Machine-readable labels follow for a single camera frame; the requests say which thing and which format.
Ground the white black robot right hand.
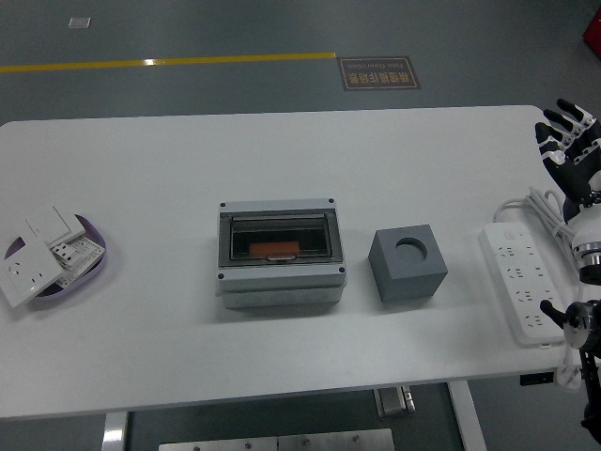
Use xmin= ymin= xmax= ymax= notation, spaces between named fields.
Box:
xmin=534 ymin=98 xmax=601 ymax=250

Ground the smoky transparent box lid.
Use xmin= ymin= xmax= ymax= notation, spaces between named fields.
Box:
xmin=219 ymin=210 xmax=340 ymax=264

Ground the orange cylinder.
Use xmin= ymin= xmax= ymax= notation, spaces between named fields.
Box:
xmin=248 ymin=241 xmax=301 ymax=258

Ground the grey plastic enclosure box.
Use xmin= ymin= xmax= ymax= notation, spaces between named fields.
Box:
xmin=215 ymin=196 xmax=347 ymax=310

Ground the grey cube with round hole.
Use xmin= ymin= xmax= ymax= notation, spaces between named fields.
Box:
xmin=368 ymin=224 xmax=447 ymax=305

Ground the red object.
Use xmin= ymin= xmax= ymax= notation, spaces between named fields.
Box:
xmin=580 ymin=8 xmax=601 ymax=48

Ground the white table leg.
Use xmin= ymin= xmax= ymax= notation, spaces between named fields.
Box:
xmin=445 ymin=380 xmax=487 ymax=451

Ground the white perforated module plate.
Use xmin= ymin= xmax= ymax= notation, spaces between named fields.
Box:
xmin=55 ymin=234 xmax=105 ymax=288

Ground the purple plastic tray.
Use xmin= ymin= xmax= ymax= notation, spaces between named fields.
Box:
xmin=3 ymin=213 xmax=110 ymax=309

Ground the small white socket module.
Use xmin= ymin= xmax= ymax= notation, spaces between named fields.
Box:
xmin=50 ymin=241 xmax=79 ymax=267

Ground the white five-hole socket plate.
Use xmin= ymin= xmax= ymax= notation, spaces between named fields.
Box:
xmin=0 ymin=234 xmax=67 ymax=309

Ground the white power cord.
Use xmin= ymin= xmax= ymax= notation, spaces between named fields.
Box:
xmin=492 ymin=186 xmax=586 ymax=391

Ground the metal under-table bracket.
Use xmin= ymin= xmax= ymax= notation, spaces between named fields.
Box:
xmin=374 ymin=384 xmax=417 ymax=418

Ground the metal base plate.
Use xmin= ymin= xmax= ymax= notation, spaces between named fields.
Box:
xmin=158 ymin=428 xmax=395 ymax=451

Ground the white blank switch plate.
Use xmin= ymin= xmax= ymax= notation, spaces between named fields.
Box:
xmin=25 ymin=205 xmax=88 ymax=245

